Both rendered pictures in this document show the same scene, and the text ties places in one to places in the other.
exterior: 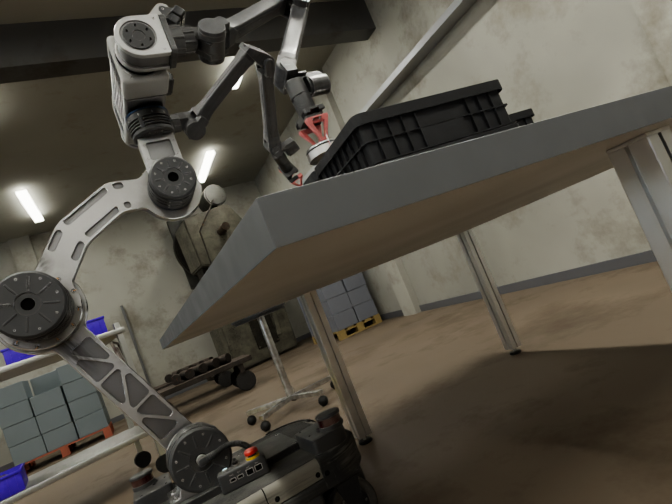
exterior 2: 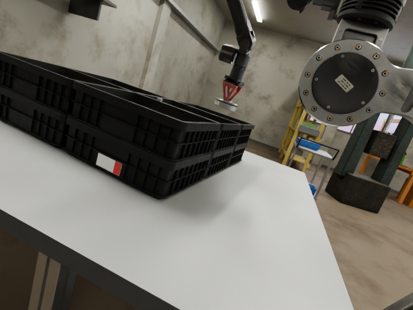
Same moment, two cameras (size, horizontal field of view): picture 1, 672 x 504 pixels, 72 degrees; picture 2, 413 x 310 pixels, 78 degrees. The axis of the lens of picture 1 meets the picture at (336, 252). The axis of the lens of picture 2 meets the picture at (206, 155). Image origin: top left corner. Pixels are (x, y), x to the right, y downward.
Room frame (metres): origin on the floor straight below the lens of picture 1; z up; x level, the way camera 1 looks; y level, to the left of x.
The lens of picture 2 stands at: (2.16, 0.66, 1.01)
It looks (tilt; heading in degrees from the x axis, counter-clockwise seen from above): 13 degrees down; 220
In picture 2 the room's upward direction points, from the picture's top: 18 degrees clockwise
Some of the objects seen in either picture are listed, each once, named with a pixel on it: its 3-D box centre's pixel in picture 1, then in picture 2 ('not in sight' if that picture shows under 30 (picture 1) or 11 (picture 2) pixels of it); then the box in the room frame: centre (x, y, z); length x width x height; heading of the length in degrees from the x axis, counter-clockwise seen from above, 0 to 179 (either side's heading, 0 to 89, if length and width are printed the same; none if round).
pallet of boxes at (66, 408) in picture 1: (56, 412); not in sight; (5.96, 4.12, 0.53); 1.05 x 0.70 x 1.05; 117
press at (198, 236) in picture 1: (222, 278); not in sight; (7.88, 1.99, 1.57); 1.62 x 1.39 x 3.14; 116
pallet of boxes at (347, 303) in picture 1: (333, 301); not in sight; (6.81, 0.30, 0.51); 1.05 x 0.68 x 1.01; 26
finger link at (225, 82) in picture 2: (315, 133); (230, 90); (1.28, -0.07, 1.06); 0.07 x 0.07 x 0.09; 21
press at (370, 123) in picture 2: not in sight; (386, 126); (-2.96, -0.14, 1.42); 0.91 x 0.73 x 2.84; 117
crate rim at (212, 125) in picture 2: not in sight; (152, 107); (1.66, -0.04, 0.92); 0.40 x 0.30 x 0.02; 111
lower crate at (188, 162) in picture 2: not in sight; (141, 152); (1.66, -0.04, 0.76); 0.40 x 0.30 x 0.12; 111
